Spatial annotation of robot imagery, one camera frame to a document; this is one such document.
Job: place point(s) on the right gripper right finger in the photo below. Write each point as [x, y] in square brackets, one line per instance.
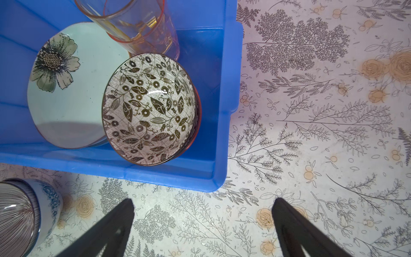
[296, 234]

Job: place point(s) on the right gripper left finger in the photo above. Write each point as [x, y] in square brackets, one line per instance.
[109, 235]

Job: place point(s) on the blue floral small bowl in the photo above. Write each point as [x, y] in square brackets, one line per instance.
[47, 203]

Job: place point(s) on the leaf pattern pink bowl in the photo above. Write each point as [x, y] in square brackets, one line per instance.
[148, 109]

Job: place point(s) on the green flower plate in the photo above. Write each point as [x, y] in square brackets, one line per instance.
[67, 84]

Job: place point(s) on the pink transparent cup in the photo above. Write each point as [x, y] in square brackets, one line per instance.
[161, 40]

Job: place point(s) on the dark striped bottom bowl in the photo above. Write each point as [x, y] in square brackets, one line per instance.
[20, 218]

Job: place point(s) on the blue plastic bin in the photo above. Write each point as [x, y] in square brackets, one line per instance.
[210, 51]

